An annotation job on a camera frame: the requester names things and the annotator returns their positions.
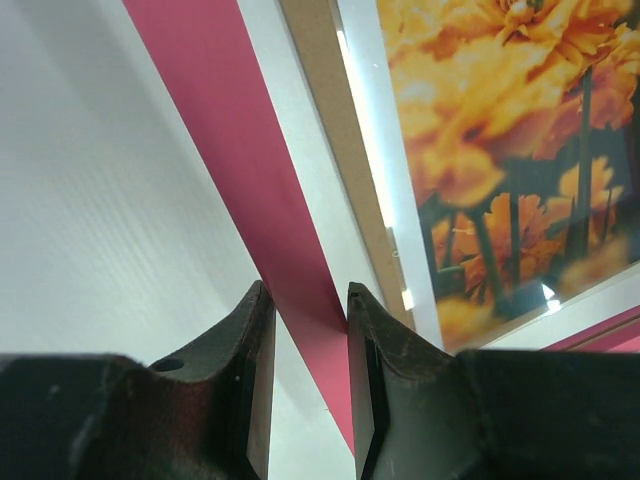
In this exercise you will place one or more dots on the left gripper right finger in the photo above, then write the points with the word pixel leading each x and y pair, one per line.
pixel 420 413

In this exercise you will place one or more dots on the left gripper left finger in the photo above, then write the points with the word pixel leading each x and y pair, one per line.
pixel 202 412

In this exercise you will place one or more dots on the orange flower photo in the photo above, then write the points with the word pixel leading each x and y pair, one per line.
pixel 504 142

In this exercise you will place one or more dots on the pink wooden photo frame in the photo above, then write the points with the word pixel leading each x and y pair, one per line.
pixel 234 75

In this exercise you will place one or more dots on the brown frame backing board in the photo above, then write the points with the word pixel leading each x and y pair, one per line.
pixel 314 31

